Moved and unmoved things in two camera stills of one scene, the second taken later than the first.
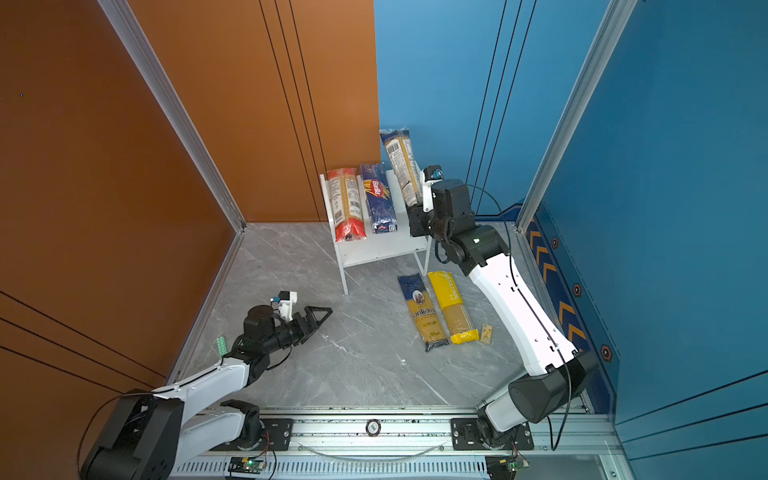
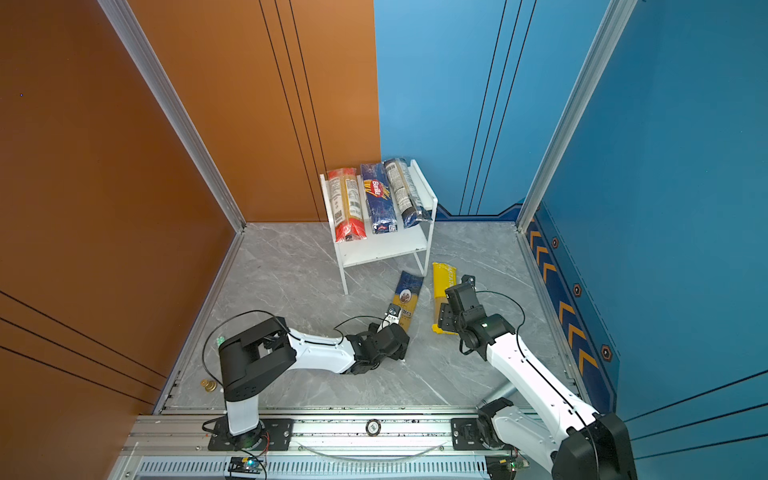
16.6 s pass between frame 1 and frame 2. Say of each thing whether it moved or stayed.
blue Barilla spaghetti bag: stayed
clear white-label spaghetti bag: moved
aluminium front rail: stayed
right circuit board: stayed
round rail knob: stayed
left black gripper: moved
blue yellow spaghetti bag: moved
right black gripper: moved
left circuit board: stayed
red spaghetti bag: stayed
